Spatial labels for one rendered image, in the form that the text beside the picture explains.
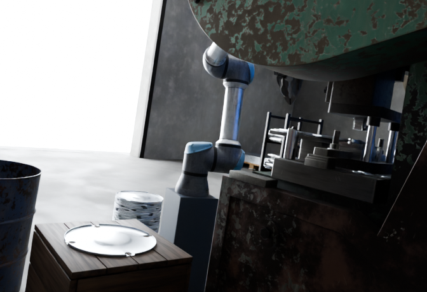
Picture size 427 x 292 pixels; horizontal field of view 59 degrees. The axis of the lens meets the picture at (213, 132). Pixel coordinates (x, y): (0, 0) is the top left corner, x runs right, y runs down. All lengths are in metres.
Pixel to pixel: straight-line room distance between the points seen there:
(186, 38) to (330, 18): 5.96
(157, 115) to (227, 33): 5.44
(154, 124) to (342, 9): 5.67
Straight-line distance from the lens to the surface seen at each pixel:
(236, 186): 1.15
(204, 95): 6.99
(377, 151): 1.25
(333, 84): 1.21
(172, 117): 6.55
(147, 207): 2.32
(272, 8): 0.89
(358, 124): 1.21
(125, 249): 1.24
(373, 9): 0.77
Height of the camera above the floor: 0.78
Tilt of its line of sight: 2 degrees down
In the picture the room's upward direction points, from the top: 9 degrees clockwise
